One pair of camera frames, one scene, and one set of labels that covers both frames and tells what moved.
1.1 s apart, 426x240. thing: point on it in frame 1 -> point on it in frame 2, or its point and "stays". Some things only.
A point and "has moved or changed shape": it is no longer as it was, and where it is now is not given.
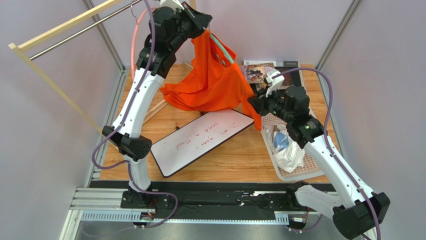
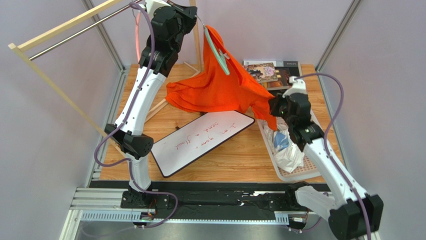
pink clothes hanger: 135,28 has moved or changed shape
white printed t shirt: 288,155 stays
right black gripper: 258,103 -> 274,106
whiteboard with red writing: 175,150 stays
